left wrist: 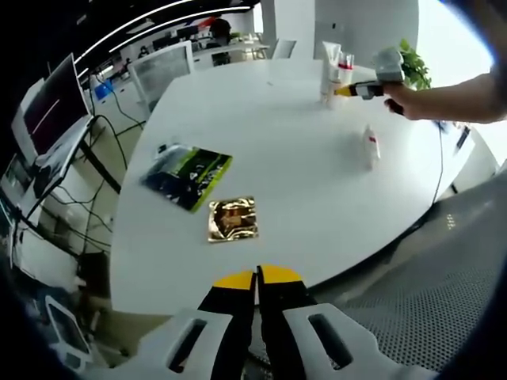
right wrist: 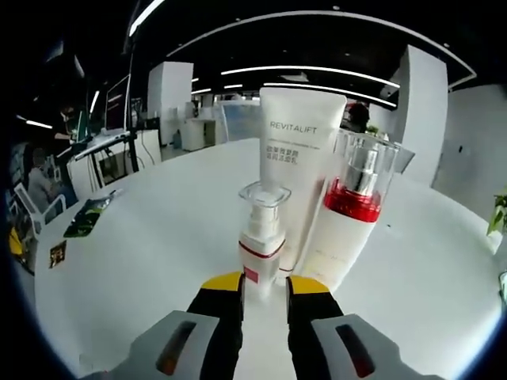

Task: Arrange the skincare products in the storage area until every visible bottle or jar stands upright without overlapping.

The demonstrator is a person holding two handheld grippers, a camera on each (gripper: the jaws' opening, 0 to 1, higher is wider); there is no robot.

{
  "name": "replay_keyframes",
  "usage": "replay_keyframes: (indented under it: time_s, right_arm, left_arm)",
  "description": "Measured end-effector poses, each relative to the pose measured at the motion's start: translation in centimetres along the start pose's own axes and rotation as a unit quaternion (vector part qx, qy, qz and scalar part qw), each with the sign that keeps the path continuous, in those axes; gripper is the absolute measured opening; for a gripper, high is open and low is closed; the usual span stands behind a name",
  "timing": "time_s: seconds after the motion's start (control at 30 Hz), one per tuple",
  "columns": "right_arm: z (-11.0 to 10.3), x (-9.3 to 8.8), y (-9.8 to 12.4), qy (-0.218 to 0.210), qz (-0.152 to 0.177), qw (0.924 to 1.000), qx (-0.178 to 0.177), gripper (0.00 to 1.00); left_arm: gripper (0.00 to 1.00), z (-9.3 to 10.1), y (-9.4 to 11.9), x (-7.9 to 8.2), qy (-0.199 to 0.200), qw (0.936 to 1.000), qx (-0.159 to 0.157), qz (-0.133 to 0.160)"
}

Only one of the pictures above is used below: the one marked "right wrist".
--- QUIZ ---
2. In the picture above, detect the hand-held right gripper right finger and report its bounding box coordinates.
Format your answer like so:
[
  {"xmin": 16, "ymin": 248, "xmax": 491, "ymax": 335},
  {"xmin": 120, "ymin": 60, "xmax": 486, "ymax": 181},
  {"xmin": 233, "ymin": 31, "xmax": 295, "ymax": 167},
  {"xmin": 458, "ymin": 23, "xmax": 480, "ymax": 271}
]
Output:
[{"xmin": 285, "ymin": 275, "xmax": 401, "ymax": 380}]

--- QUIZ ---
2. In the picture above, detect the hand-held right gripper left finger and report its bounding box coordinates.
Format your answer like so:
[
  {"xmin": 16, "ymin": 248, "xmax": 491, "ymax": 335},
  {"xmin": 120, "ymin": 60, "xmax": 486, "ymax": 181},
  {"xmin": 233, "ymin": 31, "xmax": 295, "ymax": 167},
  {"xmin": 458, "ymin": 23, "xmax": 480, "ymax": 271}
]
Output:
[{"xmin": 128, "ymin": 271, "xmax": 245, "ymax": 380}]

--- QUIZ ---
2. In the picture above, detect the gold foil packet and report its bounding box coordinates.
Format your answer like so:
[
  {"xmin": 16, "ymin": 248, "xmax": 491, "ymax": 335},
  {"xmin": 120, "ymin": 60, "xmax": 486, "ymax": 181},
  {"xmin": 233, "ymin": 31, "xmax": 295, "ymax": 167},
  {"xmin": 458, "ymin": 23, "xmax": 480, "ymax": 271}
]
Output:
[{"xmin": 48, "ymin": 239, "xmax": 68, "ymax": 270}]

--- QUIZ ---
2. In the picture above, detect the white skincare bottle red collar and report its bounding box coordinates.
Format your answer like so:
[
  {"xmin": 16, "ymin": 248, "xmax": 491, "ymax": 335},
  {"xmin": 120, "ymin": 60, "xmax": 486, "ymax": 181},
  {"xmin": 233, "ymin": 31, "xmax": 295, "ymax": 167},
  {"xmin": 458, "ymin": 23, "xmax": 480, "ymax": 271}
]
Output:
[{"xmin": 297, "ymin": 132, "xmax": 401, "ymax": 288}]

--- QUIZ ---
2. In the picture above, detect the small skincare bottle red label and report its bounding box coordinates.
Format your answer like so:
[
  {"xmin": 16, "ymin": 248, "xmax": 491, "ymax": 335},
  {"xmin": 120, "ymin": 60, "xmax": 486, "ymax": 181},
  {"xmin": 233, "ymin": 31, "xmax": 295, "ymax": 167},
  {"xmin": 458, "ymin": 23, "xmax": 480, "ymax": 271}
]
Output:
[{"xmin": 237, "ymin": 180, "xmax": 293, "ymax": 302}]

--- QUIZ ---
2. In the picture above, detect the green packet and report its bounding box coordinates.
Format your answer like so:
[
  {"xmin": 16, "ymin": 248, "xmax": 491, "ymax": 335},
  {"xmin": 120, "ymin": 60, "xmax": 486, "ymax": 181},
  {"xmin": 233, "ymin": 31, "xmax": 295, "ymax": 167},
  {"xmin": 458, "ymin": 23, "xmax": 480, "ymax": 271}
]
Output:
[{"xmin": 63, "ymin": 188, "xmax": 124, "ymax": 238}]

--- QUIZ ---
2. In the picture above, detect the white skincare tube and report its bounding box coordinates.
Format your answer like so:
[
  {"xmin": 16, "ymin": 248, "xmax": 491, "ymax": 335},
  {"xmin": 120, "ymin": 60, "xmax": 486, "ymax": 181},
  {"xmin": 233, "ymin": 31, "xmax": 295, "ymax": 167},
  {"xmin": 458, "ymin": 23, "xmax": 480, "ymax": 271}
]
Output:
[{"xmin": 259, "ymin": 85, "xmax": 349, "ymax": 275}]

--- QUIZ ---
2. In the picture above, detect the white office chair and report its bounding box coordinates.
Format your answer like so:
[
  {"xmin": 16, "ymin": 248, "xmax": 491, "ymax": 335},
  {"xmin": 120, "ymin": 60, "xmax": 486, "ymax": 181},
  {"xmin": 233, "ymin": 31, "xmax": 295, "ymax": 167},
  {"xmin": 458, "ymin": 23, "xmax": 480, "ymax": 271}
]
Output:
[{"xmin": 13, "ymin": 184, "xmax": 67, "ymax": 234}]

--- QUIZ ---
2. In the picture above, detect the white desk with black legs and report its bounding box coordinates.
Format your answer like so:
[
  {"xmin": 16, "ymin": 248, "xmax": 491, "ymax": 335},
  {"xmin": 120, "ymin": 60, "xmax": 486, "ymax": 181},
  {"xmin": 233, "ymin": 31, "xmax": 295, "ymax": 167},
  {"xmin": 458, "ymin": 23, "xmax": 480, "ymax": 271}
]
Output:
[{"xmin": 59, "ymin": 128, "xmax": 163, "ymax": 187}]

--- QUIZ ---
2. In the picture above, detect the frosted white partition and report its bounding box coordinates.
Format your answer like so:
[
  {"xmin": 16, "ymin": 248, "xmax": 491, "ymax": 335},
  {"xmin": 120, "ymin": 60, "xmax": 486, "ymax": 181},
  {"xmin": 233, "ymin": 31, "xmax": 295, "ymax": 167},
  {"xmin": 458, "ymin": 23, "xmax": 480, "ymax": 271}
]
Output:
[{"xmin": 220, "ymin": 101, "xmax": 263, "ymax": 143}]

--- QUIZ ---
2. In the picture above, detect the potted green plant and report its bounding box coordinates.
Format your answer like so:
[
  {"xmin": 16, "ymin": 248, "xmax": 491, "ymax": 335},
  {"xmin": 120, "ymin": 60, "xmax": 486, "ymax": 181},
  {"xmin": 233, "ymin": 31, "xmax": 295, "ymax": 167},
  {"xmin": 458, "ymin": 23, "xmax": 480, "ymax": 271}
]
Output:
[{"xmin": 486, "ymin": 192, "xmax": 507, "ymax": 254}]

